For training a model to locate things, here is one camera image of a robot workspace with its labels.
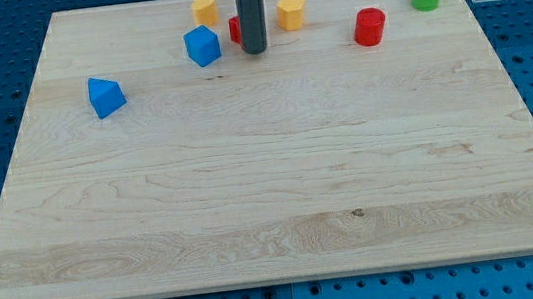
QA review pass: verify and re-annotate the blue cube block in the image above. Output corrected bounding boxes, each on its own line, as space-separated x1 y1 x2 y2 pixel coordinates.
183 25 222 67

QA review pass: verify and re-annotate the blue triangle block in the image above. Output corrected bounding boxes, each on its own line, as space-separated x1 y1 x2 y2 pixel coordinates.
87 78 126 119

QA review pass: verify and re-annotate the wooden board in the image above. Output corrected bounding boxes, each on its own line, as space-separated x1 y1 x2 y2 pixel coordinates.
0 0 533 299

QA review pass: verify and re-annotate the red block behind rod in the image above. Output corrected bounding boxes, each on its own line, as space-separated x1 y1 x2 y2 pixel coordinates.
228 16 242 45

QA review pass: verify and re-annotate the yellow hexagon block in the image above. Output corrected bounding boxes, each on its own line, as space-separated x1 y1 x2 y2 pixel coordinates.
276 0 306 31

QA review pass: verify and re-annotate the yellow rounded block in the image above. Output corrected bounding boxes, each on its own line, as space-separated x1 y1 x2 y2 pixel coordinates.
191 0 219 26

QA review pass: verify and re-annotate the red cylinder block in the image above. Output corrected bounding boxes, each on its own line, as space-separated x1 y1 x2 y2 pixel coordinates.
354 7 386 47

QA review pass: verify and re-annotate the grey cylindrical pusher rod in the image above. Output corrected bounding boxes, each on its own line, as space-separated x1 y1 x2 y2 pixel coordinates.
235 0 268 55

